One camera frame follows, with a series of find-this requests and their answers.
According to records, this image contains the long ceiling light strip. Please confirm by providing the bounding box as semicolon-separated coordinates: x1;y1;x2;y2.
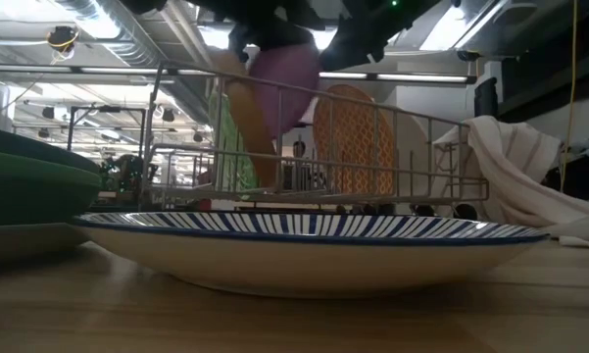
0;63;217;77
318;72;477;83

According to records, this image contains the orange patterned plate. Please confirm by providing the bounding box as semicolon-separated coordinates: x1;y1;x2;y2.
312;83;397;196

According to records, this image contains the grey plate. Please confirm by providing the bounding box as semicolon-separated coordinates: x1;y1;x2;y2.
0;221;92;261

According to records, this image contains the silver ventilation duct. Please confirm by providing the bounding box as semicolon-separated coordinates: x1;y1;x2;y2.
53;0;217;124

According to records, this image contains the teal plate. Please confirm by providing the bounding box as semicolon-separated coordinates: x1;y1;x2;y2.
0;125;101;174

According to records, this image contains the purple plate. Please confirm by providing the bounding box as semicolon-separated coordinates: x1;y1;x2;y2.
248;42;322;141

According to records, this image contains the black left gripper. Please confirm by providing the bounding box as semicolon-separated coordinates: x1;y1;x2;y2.
195;0;327;64

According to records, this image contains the black ceiling device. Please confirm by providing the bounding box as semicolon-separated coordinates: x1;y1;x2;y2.
46;25;80;55

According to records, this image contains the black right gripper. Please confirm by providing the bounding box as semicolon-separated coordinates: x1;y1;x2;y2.
318;0;445;73

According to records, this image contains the brown plate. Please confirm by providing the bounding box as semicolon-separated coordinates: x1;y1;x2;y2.
210;48;280;190

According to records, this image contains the blue striped white plate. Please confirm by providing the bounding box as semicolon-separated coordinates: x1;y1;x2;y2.
71;210;553;299

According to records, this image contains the person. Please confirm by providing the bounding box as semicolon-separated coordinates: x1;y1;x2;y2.
279;139;327;192

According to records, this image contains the grey wire dish rack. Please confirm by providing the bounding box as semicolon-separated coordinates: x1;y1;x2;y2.
139;59;491;220

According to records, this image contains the green glass plate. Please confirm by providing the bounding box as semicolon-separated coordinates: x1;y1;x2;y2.
208;90;261;192

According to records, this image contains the white striped dish towel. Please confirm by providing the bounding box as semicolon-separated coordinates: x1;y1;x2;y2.
430;115;589;249

